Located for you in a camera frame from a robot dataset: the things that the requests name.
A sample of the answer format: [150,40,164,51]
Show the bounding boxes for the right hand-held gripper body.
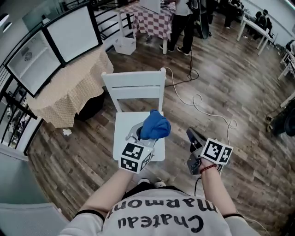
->
[186,137,233,176]

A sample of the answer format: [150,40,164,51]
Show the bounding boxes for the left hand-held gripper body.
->
[119,135,154,174]

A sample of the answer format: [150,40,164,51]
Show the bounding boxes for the white wooden chair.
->
[101,68,166,162]

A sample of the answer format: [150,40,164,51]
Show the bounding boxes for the blue cloth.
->
[138,109,172,141]

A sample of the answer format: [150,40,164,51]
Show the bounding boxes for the person's left forearm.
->
[84,169,134,215]

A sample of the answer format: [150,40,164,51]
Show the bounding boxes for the person's right forearm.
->
[199,159,238,216]

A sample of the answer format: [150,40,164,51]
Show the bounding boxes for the person's black trousers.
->
[122,184,185,200]

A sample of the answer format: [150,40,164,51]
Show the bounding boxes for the black floor equipment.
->
[265,108,295,137]

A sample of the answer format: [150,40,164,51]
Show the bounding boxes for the person's white printed shirt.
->
[57,186,256,236]

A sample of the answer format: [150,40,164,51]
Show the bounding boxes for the round table with beige tablecloth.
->
[26,45,114,129]

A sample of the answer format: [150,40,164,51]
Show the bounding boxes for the white wooden furniture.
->
[277,49,295,109]

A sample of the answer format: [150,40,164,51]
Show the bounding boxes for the table with purple checked tablecloth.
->
[118,2,177,55]

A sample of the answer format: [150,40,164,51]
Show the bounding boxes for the black metal railing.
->
[0,0,141,155]

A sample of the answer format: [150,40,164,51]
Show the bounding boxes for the grey door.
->
[0,147,50,205]

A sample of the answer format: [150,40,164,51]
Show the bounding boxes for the white carton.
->
[140,0,161,14]

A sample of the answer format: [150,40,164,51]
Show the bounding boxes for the white desk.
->
[236,17,275,56]

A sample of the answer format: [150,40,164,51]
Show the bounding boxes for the red bead bracelet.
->
[199,164,218,175]

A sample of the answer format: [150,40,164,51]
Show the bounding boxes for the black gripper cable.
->
[194,165,223,196]

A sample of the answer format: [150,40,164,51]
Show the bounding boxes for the long white cable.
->
[160,66,238,148]

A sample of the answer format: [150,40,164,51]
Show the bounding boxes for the black floor cable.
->
[165,34,199,88]

